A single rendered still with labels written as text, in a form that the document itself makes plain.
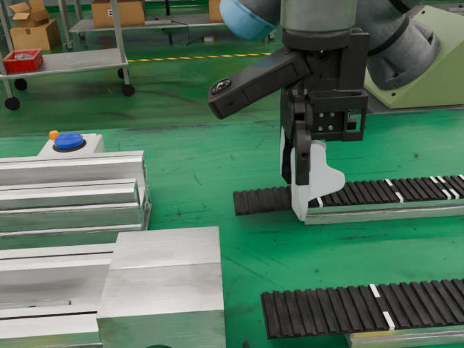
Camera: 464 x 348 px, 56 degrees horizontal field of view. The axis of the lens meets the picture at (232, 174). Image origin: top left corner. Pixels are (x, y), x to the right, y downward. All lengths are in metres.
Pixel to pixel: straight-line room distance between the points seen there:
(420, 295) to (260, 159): 0.36
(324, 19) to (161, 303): 0.29
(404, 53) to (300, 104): 0.51
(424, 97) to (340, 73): 0.51
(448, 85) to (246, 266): 0.64
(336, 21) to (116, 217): 0.31
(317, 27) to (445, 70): 0.57
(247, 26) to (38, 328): 0.42
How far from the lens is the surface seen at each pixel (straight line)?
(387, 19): 0.92
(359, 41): 0.48
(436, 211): 0.61
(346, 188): 0.58
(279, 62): 0.47
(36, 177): 0.59
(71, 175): 0.58
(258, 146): 0.76
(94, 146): 0.67
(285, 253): 0.51
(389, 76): 0.97
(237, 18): 0.58
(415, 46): 0.96
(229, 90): 0.47
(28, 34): 5.53
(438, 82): 0.98
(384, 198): 0.57
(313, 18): 0.44
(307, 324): 0.39
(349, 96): 0.48
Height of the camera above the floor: 1.11
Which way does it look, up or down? 29 degrees down
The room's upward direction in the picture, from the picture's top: 2 degrees counter-clockwise
